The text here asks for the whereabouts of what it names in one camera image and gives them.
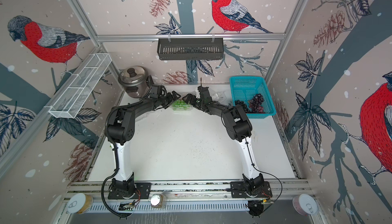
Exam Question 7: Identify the silver rice cooker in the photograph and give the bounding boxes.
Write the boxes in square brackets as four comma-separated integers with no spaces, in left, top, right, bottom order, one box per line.
[118,66,154,98]

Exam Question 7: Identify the white wire mesh shelf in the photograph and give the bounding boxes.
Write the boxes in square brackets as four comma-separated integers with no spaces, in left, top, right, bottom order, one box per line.
[49,53,112,118]

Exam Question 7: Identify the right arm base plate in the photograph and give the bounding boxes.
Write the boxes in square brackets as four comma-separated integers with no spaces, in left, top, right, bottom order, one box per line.
[226,181,273,198]

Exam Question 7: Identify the green grape bunch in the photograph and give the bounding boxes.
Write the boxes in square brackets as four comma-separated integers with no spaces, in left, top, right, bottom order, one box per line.
[172,99,191,110]

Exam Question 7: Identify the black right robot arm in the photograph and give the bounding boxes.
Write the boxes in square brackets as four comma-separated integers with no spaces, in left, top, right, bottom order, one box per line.
[182,86,264,196]

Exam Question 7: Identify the clear clamshell container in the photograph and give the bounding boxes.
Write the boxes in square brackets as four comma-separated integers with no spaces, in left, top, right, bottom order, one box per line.
[168,97,194,112]
[210,91,227,103]

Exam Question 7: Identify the white tape roll right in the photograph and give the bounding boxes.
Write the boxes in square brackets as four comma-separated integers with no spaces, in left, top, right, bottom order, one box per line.
[293,194,318,216]

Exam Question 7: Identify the black hanging wire basket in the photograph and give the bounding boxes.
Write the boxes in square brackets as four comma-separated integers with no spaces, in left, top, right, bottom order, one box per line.
[157,38,224,61]

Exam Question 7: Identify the white tape roll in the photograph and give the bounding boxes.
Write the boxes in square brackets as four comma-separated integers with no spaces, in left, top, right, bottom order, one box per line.
[67,193,94,214]
[293,194,318,216]

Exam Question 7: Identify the dark purple grape bunch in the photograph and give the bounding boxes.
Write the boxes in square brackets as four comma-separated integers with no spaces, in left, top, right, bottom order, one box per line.
[248,93,264,113]

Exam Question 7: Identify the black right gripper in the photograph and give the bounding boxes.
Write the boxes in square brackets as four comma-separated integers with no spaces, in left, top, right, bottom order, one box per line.
[183,93,206,109]

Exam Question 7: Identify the black grape bunch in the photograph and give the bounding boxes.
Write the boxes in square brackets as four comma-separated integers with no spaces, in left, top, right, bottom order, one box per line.
[235,100,251,114]

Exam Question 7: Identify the white tape roll left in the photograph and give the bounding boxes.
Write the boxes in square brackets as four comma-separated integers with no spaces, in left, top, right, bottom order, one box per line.
[67,193,94,214]

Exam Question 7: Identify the small round silver light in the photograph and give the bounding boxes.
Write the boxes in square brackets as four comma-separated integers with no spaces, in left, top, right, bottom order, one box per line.
[150,194,165,208]

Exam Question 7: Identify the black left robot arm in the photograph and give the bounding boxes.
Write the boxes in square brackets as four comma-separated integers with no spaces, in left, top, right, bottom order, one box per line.
[104,84,181,199]

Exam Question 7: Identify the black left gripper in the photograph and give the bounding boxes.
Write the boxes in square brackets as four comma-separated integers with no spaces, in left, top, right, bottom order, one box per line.
[158,91,181,109]

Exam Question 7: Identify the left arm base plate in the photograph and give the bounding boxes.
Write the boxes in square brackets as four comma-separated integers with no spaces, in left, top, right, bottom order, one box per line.
[108,180,152,200]

